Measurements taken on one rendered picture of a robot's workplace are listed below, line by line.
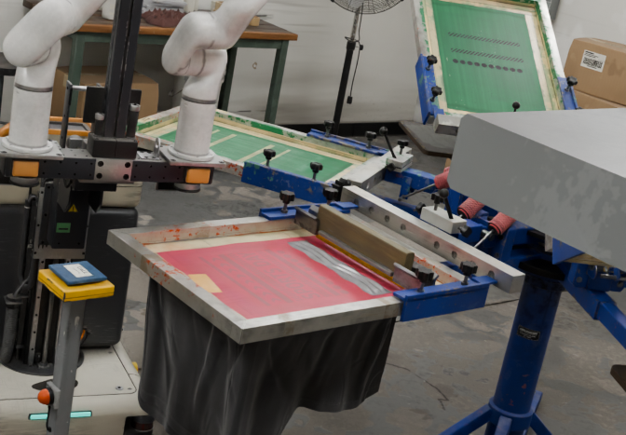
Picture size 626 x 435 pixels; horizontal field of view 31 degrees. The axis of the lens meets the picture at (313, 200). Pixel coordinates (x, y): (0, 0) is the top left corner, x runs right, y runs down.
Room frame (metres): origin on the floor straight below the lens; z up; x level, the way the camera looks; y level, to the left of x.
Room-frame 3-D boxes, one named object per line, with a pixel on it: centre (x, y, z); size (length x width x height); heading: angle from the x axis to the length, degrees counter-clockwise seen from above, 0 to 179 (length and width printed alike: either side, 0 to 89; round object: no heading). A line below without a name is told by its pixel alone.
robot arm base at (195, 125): (2.94, 0.36, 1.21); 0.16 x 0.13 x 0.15; 28
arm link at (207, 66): (2.92, 0.36, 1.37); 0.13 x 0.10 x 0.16; 130
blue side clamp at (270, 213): (3.05, 0.01, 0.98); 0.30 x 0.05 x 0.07; 132
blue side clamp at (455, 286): (2.64, -0.36, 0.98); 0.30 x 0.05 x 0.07; 132
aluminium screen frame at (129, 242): (2.68, 0.00, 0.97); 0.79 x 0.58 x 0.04; 132
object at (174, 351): (2.48, 0.22, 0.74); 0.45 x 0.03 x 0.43; 42
